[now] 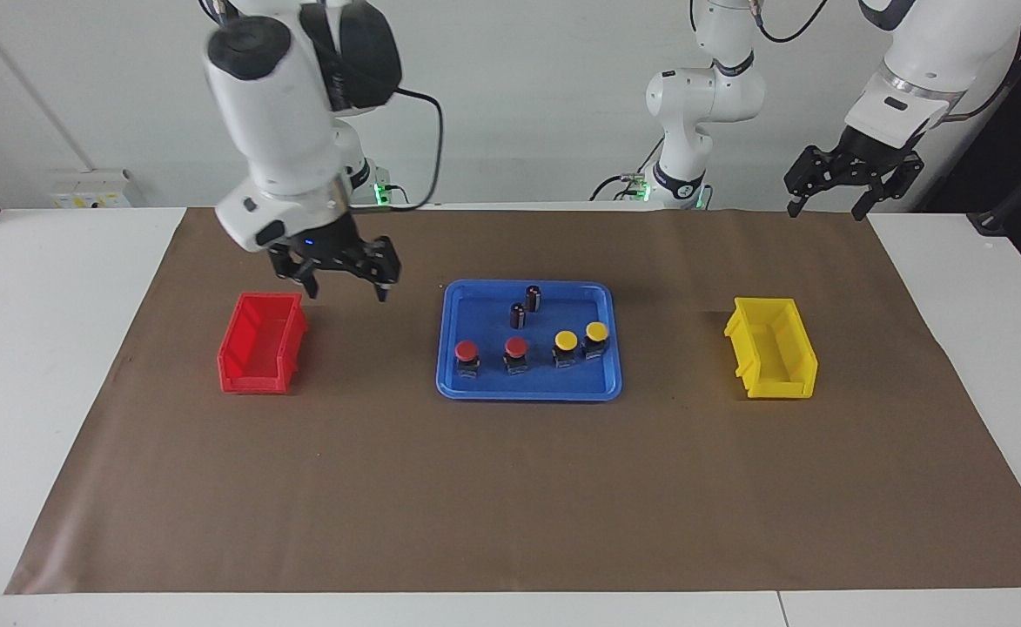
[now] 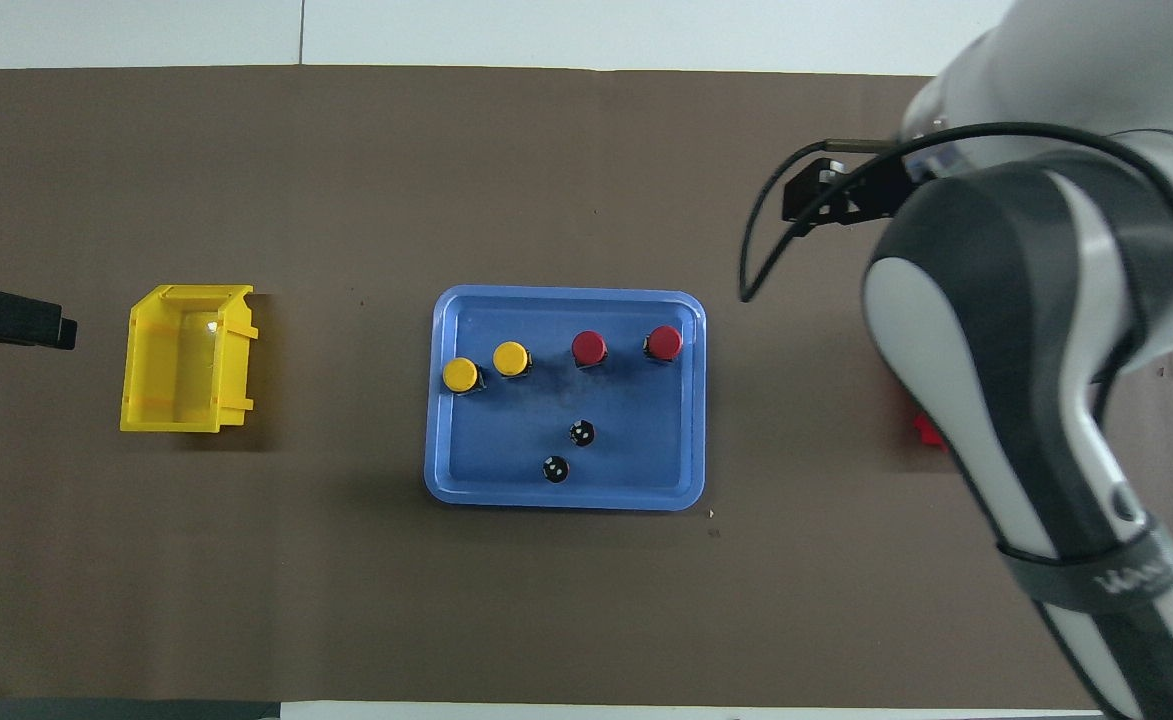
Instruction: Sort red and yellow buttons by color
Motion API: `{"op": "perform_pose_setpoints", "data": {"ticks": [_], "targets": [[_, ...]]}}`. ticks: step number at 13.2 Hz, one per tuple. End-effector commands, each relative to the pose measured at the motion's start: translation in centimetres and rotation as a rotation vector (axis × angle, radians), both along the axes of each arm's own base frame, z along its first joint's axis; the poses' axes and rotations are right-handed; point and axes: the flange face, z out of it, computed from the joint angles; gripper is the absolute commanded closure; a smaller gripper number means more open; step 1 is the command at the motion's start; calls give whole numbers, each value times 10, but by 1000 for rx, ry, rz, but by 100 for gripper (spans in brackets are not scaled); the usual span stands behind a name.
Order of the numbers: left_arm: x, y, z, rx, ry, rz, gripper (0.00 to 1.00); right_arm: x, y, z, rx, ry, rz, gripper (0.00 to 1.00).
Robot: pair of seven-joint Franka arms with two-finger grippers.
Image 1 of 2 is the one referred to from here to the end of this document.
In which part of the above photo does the red plastic bin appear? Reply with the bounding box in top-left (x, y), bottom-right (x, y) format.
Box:
top-left (217, 292), bottom-right (310, 395)

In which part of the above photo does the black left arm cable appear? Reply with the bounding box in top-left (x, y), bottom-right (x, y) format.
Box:
top-left (754, 0), bottom-right (831, 44)

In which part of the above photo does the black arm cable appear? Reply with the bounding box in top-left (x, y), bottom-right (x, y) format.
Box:
top-left (754, 0), bottom-right (831, 44)
top-left (353, 85), bottom-right (445, 212)

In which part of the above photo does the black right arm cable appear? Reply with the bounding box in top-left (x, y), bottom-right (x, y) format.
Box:
top-left (353, 85), bottom-right (445, 212)

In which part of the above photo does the brown paper mat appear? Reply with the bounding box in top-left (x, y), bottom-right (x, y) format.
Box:
top-left (5, 207), bottom-right (1021, 596)

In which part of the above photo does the white wall socket box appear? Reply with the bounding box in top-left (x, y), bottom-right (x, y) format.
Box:
top-left (49, 169), bottom-right (143, 209)

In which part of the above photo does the black base cable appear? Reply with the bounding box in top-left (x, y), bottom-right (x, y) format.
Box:
top-left (590, 138), bottom-right (664, 202)

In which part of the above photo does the yellow plastic bin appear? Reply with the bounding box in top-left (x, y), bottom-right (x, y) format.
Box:
top-left (723, 297), bottom-right (820, 401)

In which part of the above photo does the blue plastic tray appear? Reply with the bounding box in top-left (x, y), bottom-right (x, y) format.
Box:
top-left (436, 280), bottom-right (624, 402)

